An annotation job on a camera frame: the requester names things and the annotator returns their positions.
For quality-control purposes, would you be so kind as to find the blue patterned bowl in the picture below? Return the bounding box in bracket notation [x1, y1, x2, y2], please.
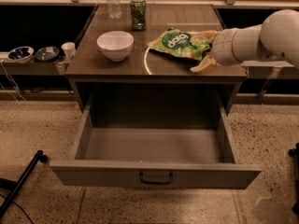
[8, 46, 34, 63]

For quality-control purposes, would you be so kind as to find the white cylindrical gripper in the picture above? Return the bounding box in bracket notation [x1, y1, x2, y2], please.
[191, 25, 265, 73]

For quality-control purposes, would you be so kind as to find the green soda can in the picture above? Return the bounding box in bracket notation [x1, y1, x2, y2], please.
[130, 0, 147, 31]

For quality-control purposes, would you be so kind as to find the black stand leg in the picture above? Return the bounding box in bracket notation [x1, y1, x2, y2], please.
[0, 150, 48, 218]

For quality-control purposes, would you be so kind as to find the clear plastic water bottle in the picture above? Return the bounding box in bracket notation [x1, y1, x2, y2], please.
[107, 0, 121, 19]

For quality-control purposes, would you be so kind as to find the dark blue shallow bowl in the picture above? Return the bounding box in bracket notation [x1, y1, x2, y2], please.
[35, 46, 60, 62]

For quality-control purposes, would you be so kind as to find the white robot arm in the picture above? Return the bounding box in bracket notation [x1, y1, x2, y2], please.
[191, 9, 299, 73]

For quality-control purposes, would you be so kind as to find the open grey top drawer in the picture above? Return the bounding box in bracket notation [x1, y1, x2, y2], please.
[50, 88, 261, 189]

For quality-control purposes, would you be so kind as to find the small white paper cup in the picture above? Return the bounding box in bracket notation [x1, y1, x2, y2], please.
[61, 42, 76, 61]

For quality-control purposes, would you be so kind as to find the low grey side shelf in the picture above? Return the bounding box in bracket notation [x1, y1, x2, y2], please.
[0, 57, 69, 76]

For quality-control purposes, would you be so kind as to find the white cable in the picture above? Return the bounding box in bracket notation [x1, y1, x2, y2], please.
[0, 59, 26, 104]

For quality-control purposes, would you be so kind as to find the grey cabinet with wooden top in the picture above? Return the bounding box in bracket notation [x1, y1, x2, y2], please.
[66, 4, 246, 108]

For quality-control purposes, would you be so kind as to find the white ceramic bowl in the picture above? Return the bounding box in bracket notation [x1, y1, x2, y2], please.
[96, 31, 134, 62]

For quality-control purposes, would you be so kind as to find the green rice chip bag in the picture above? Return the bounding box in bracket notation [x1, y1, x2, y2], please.
[148, 28, 213, 61]

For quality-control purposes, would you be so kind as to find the black drawer handle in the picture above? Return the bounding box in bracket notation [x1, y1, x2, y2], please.
[139, 172, 173, 186]

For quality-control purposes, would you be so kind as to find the black caster wheel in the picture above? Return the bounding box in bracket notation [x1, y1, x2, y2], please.
[288, 143, 299, 157]

